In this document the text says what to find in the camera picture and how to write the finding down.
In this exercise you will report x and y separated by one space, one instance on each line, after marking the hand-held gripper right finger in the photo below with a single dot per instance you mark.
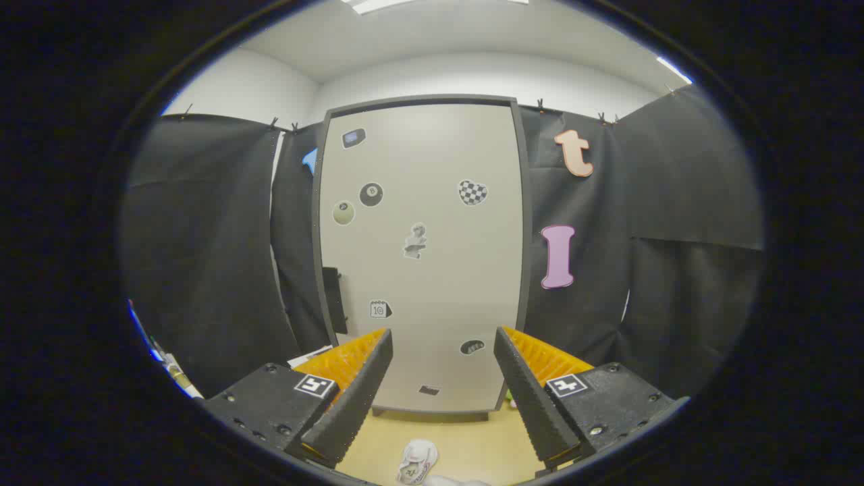
533 405

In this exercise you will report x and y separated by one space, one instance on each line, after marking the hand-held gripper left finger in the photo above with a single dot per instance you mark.
354 405

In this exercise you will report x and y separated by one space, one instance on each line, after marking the white shoe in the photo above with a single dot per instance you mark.
418 455

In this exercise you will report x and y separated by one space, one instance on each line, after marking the dark grey shoe cabinet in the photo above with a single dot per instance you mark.
526 236

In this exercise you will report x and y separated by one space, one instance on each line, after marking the white cardboard box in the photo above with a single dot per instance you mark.
309 358

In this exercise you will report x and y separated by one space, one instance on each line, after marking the black backdrop cloth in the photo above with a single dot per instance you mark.
202 236

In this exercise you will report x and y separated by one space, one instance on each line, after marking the small ceiling light panel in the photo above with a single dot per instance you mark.
675 69

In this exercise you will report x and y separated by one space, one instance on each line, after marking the long ceiling light panel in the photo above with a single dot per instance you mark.
378 5

